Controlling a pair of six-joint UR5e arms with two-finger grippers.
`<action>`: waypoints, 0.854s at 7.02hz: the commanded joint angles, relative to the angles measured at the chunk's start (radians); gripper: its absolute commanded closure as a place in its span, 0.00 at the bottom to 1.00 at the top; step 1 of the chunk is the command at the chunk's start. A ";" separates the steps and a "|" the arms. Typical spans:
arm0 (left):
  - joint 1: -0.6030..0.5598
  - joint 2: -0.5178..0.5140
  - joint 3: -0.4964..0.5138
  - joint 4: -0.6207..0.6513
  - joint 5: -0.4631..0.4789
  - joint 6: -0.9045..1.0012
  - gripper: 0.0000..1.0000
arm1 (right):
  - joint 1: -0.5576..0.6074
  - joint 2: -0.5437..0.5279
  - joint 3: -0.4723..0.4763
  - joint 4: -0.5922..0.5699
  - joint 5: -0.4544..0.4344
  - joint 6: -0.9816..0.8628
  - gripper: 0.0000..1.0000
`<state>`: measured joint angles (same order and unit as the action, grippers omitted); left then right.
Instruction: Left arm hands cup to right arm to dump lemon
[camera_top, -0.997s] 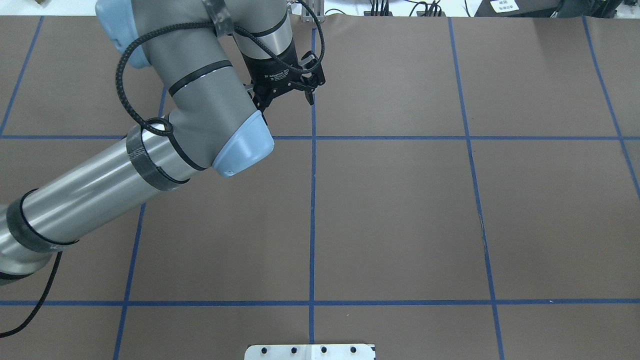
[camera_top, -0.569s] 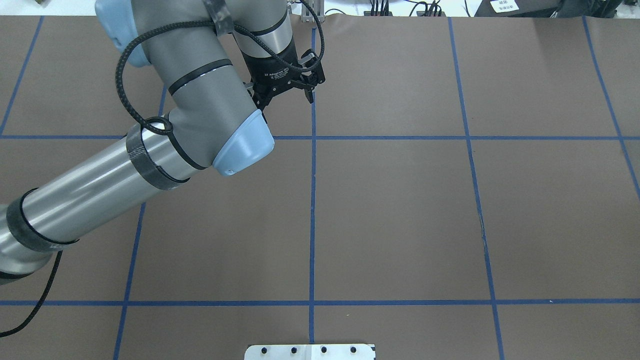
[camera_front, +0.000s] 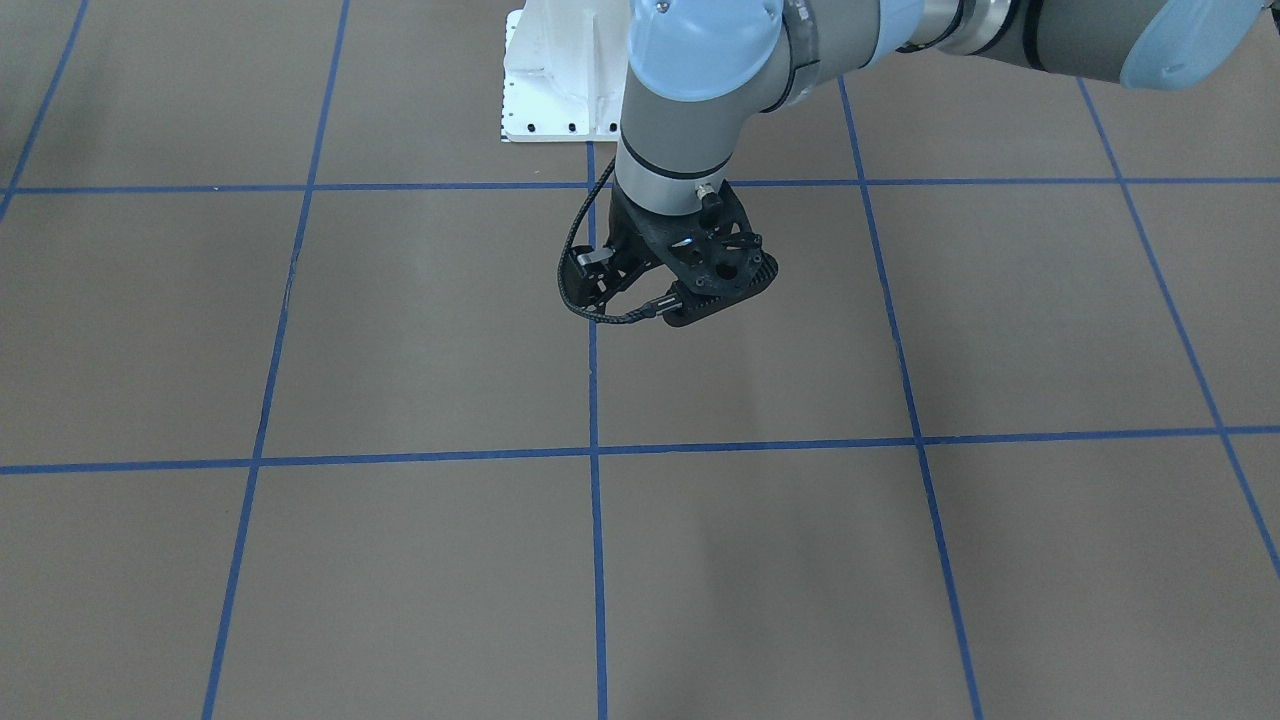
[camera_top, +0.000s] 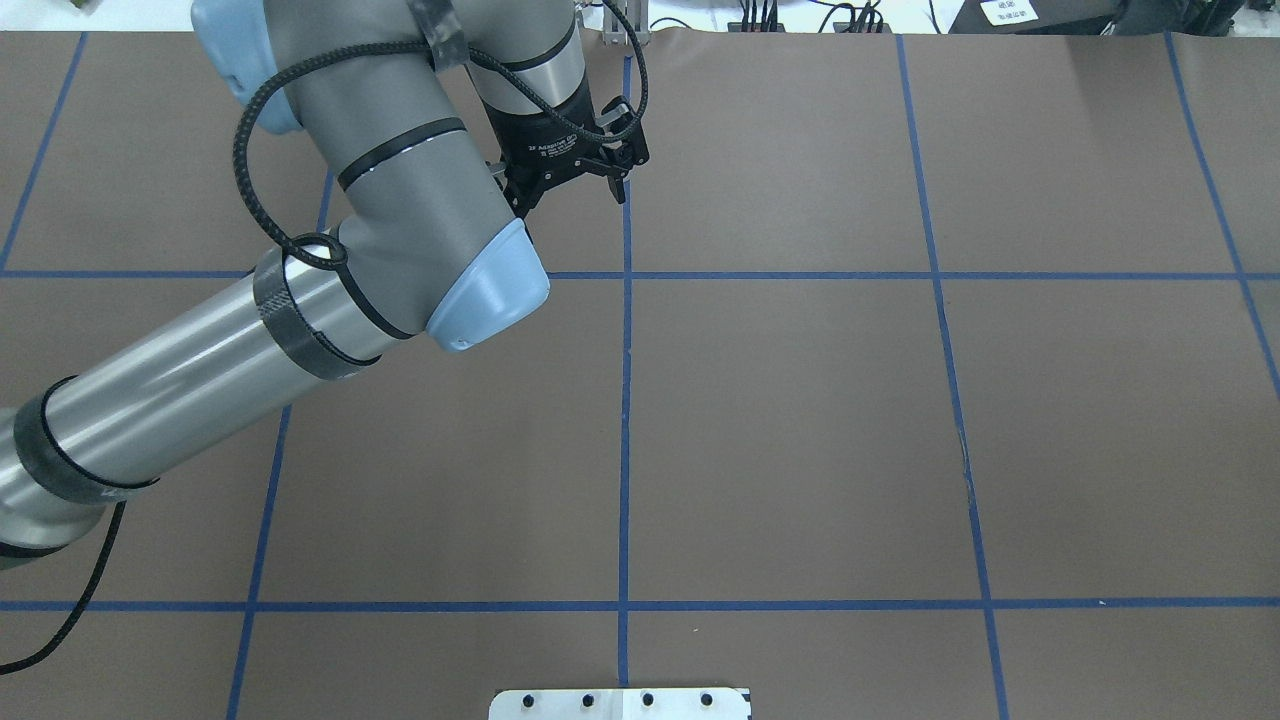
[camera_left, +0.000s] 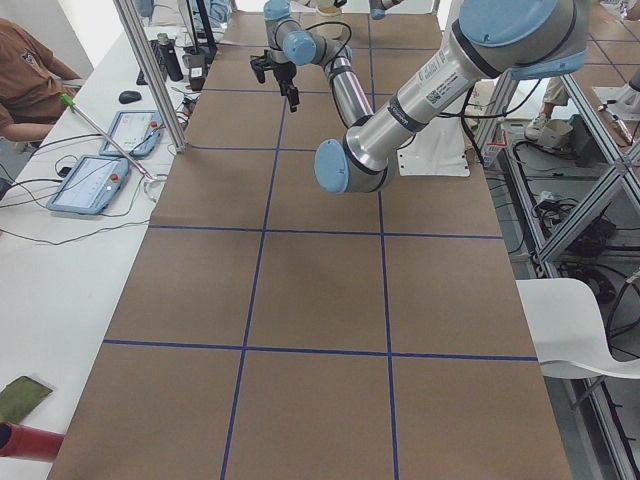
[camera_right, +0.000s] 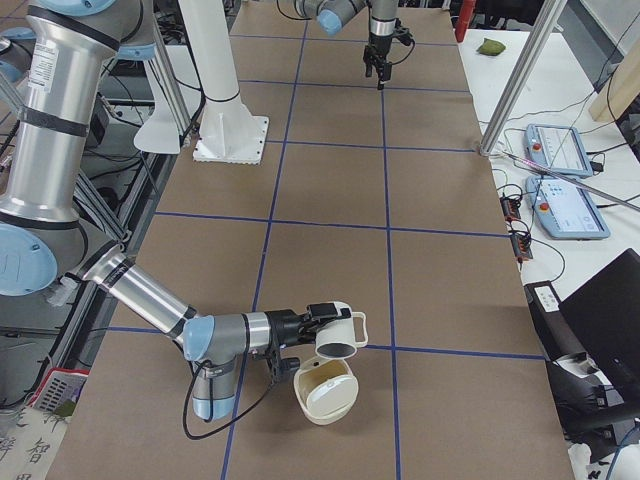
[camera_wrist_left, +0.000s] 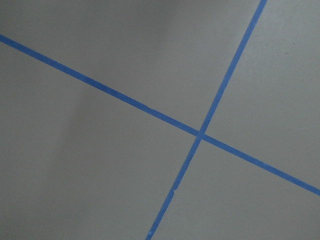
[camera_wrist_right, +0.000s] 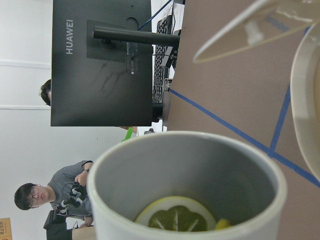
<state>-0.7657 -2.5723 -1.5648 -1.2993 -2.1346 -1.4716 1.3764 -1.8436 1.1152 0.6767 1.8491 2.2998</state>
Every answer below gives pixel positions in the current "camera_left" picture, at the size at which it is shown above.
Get metal rod green tip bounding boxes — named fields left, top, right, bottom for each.
left=61, top=94, right=156, bottom=182

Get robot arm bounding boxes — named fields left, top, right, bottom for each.
left=369, top=0, right=403, bottom=20
left=250, top=0, right=592, bottom=194

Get black computer mouse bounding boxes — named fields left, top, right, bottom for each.
left=118, top=90, right=142, bottom=105

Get far blue teach pendant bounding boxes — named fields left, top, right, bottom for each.
left=107, top=110, right=163, bottom=158

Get cream waste bin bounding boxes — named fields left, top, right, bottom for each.
left=315, top=0, right=343, bottom=40

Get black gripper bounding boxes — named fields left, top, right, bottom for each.
left=250, top=49, right=300, bottom=112

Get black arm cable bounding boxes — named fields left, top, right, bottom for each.
left=302, top=19, right=354, bottom=66

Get white plastic chair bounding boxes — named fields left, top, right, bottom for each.
left=516, top=278, right=639, bottom=380

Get aluminium frame post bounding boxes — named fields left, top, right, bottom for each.
left=113, top=0, right=187, bottom=153

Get blue teach pendant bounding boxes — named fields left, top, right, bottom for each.
left=46, top=155, right=129, bottom=215
left=107, top=110, right=163, bottom=158

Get near blue teach pendant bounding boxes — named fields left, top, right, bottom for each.
left=46, top=155, right=129, bottom=215

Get seated person brown shirt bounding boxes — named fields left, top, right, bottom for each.
left=1, top=19, right=81, bottom=143

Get green cloth pouch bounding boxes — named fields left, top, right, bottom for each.
left=1, top=376, right=53, bottom=424

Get red cylinder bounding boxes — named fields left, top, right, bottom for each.
left=1, top=422, right=65, bottom=462

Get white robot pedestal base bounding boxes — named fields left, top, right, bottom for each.
left=394, top=69, right=503, bottom=178

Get black bottle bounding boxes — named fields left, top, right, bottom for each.
left=157, top=33, right=184, bottom=82

